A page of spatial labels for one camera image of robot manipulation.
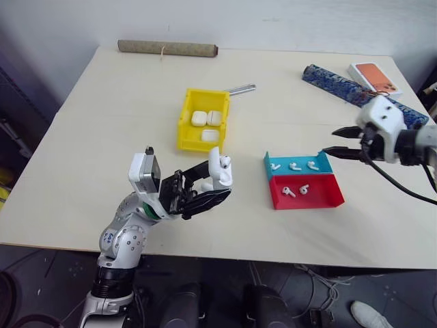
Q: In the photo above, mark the blue patterned rolled mat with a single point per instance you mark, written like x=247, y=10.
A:
x=338, y=83

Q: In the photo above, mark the red plastic tray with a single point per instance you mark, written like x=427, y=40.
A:
x=307, y=201

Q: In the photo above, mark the white earbud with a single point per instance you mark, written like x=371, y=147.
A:
x=287, y=192
x=225, y=161
x=303, y=189
x=275, y=167
x=312, y=165
x=294, y=167

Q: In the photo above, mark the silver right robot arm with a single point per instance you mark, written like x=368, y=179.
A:
x=421, y=143

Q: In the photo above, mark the yellow plastic bin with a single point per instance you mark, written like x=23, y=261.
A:
x=184, y=136

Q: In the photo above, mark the white shoe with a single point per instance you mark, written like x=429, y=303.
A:
x=370, y=314

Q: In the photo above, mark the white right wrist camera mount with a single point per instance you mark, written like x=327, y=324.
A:
x=382, y=114

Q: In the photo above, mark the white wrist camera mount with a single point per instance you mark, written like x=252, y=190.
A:
x=140, y=172
x=382, y=114

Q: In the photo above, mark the silver metal rod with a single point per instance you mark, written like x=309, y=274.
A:
x=243, y=88

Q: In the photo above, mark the white earbud case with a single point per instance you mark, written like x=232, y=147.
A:
x=214, y=117
x=209, y=135
x=198, y=118
x=216, y=172

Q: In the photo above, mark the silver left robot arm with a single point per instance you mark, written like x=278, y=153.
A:
x=117, y=239

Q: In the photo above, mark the closed white earbud case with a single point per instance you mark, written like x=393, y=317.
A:
x=214, y=117
x=209, y=135
x=198, y=118

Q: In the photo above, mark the blue plastic tray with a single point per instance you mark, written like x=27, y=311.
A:
x=297, y=172

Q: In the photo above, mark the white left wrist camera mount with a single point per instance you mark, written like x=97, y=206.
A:
x=140, y=172

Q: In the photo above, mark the orange phone box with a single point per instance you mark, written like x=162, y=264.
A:
x=375, y=78

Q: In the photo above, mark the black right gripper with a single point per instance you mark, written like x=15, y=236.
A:
x=373, y=147

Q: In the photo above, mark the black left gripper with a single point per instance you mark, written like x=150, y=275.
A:
x=175, y=194

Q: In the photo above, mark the dark rounded shape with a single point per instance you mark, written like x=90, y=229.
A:
x=181, y=307
x=269, y=307

